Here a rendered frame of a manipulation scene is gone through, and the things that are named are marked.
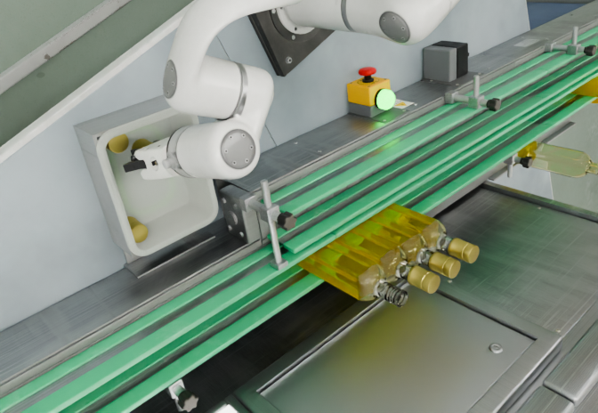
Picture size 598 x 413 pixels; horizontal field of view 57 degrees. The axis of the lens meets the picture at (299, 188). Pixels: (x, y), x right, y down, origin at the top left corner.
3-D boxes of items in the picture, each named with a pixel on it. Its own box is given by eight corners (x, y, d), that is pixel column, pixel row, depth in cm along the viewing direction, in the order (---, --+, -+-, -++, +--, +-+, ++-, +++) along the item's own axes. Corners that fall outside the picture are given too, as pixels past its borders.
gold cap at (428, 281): (408, 287, 95) (428, 298, 92) (406, 271, 93) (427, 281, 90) (420, 278, 97) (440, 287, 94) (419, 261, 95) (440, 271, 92)
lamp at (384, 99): (375, 111, 121) (384, 113, 119) (373, 92, 119) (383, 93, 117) (388, 105, 124) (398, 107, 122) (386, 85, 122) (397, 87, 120)
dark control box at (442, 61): (422, 78, 141) (449, 83, 135) (421, 47, 138) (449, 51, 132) (440, 69, 146) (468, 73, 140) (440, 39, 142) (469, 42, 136)
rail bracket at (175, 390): (149, 391, 95) (188, 436, 85) (138, 361, 92) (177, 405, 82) (168, 377, 97) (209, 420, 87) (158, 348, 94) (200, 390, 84)
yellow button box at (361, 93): (347, 112, 127) (371, 117, 121) (344, 81, 123) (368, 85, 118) (367, 102, 130) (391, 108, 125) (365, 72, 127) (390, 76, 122)
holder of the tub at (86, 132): (122, 267, 99) (141, 284, 94) (73, 125, 86) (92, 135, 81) (201, 226, 108) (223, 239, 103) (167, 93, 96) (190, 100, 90)
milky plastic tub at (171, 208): (113, 245, 96) (134, 263, 90) (71, 125, 86) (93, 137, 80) (197, 204, 106) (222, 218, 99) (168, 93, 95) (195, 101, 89)
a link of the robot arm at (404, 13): (330, -1, 90) (409, 4, 79) (376, -46, 94) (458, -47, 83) (349, 47, 96) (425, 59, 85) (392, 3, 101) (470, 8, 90)
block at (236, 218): (225, 234, 104) (246, 246, 99) (214, 190, 100) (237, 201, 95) (240, 226, 106) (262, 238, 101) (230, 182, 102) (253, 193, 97)
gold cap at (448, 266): (428, 272, 98) (448, 282, 95) (428, 256, 97) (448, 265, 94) (440, 263, 100) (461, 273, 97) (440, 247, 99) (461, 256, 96)
